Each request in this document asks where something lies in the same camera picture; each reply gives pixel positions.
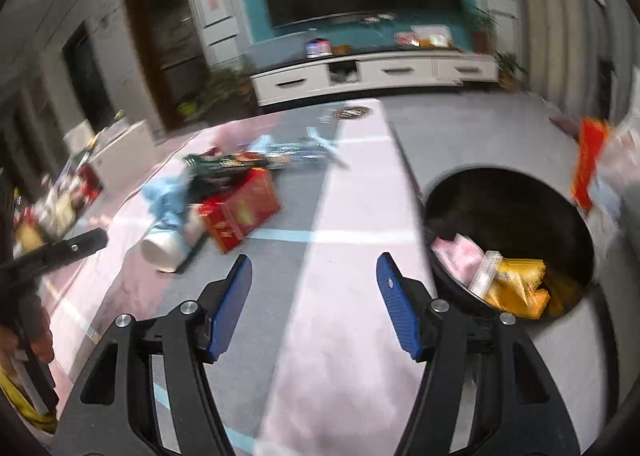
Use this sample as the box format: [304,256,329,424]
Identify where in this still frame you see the light blue quilted cloth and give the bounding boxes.
[142,174,189,231]

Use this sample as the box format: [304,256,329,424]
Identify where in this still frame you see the dark green snack bag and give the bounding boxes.
[183,153,269,203]

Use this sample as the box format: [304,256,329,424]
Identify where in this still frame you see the black round trash bin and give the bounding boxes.
[422,165,596,323]

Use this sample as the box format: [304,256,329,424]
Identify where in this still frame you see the person left hand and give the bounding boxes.
[1,293,54,364]

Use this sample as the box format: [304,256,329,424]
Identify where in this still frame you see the red cardboard box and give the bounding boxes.
[198,168,281,253]

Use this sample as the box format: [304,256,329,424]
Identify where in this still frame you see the pink crumpled wrapper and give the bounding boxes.
[432,234,485,288]

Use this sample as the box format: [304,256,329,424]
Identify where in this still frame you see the white paper cup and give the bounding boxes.
[140,220,205,273]

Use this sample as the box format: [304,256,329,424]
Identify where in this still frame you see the pink grey floor mat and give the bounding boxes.
[51,98,428,455]

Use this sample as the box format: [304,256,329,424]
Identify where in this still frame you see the yellow snack bag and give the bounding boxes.
[484,259,550,319]

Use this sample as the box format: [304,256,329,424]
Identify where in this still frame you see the white low side table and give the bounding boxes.
[64,117,157,195]

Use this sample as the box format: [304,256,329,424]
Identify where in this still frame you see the blue silver foil wrapper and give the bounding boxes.
[246,127,349,171]

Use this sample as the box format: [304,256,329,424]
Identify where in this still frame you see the green plants left of cabinet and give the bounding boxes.
[178,67,258,125]

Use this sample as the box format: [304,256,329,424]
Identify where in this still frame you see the round brown floor drain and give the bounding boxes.
[332,106,371,120]

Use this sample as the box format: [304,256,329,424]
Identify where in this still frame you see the white tv cabinet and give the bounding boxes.
[250,50,498,108]

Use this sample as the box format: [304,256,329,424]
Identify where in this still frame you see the red gift bag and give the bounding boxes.
[570,118,611,214]

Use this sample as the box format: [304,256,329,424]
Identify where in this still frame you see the potted plant by cabinet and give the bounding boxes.
[495,52,528,93]

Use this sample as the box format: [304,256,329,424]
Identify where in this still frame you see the blue red box on cabinet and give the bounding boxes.
[305,38,332,59]

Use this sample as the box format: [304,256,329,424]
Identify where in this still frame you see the white boxes on cabinet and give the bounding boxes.
[395,24,454,49]

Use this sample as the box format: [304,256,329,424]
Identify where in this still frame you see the potted plant on cabinet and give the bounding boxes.
[466,7,497,55]

